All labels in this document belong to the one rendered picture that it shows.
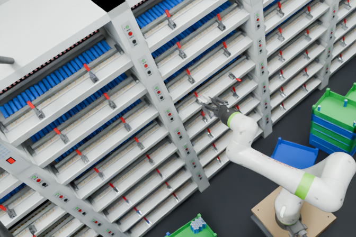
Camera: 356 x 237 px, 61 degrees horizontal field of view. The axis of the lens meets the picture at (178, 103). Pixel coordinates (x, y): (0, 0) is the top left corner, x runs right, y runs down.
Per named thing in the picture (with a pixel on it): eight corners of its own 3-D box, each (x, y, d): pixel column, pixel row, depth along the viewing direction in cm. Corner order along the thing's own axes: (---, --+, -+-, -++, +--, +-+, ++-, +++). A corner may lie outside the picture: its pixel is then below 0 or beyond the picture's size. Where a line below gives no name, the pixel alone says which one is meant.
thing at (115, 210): (185, 164, 209) (184, 158, 196) (112, 223, 195) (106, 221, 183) (167, 142, 216) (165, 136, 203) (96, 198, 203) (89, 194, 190)
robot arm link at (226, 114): (238, 107, 149) (224, 118, 147) (244, 122, 156) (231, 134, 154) (230, 102, 154) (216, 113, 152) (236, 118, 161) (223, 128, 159)
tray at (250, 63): (254, 67, 196) (257, 59, 187) (181, 124, 183) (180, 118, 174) (233, 47, 203) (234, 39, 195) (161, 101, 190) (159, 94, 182)
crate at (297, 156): (318, 153, 235) (318, 148, 229) (310, 175, 226) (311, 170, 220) (278, 142, 250) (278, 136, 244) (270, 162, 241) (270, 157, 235)
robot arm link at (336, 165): (308, 180, 181) (367, 158, 133) (296, 204, 175) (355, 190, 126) (288, 168, 183) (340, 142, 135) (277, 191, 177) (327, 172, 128)
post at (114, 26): (210, 184, 243) (126, 0, 119) (201, 192, 241) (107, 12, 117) (195, 169, 256) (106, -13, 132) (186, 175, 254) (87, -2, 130)
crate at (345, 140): (366, 126, 213) (368, 119, 207) (352, 146, 206) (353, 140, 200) (325, 108, 231) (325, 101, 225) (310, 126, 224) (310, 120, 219)
